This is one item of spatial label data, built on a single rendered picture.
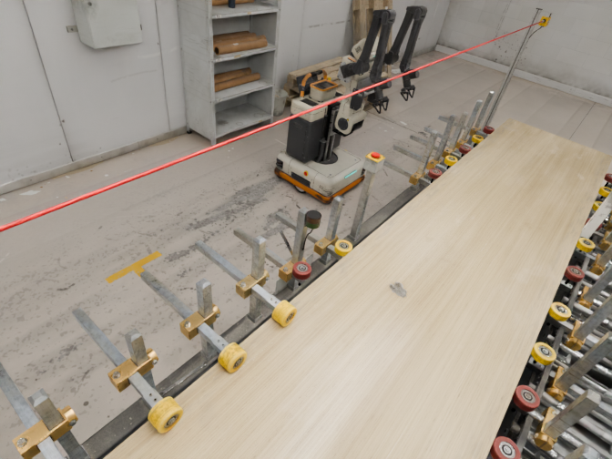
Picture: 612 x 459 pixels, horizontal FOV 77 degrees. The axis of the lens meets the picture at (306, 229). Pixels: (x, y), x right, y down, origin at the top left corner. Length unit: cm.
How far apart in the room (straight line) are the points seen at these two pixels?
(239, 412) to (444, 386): 69
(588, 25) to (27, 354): 873
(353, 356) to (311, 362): 16
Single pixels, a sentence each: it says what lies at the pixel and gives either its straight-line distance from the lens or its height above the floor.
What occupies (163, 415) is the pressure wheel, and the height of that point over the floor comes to 98.
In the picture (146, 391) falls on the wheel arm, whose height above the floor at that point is 96.
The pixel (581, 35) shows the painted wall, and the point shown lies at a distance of 880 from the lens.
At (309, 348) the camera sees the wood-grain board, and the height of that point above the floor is 90.
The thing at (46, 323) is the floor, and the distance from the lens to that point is 282.
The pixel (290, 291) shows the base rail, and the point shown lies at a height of 70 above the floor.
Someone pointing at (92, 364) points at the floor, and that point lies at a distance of 256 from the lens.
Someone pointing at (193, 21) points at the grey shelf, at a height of 116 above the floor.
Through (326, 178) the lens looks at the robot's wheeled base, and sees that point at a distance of 340.
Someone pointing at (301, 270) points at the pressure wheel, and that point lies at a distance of 165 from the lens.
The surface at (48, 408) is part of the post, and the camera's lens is 124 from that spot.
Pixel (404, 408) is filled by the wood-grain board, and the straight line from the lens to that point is 140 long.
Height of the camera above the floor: 209
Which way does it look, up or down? 40 degrees down
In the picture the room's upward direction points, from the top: 9 degrees clockwise
